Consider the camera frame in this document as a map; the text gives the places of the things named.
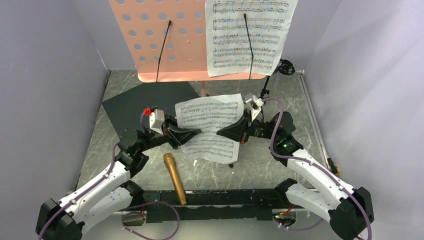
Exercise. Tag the sheet music page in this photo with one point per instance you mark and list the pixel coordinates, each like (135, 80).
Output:
(210, 114)
(246, 36)

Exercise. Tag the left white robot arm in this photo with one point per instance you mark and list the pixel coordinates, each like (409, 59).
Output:
(112, 189)

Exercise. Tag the gold microphone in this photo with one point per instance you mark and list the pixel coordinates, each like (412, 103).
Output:
(169, 161)

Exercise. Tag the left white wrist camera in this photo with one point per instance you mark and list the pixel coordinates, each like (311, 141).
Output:
(156, 119)

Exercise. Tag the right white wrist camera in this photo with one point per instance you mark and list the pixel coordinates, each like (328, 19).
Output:
(254, 105)

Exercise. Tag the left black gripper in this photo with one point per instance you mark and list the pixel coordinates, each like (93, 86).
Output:
(177, 136)

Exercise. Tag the black microphone stand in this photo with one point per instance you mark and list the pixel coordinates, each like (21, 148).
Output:
(283, 87)

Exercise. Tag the yellow black screwdriver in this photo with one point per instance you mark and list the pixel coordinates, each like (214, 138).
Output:
(333, 167)

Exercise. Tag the black blue flat box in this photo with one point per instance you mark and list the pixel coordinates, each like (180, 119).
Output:
(124, 110)

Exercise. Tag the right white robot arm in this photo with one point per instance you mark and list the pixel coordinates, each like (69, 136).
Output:
(348, 210)

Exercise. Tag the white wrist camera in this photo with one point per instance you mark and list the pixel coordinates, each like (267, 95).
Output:
(254, 105)
(156, 119)

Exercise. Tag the pink music stand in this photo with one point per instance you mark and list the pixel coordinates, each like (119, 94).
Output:
(167, 40)

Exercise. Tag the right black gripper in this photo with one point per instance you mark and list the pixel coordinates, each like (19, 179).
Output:
(238, 131)

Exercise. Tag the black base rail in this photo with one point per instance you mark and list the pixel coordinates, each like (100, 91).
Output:
(224, 204)

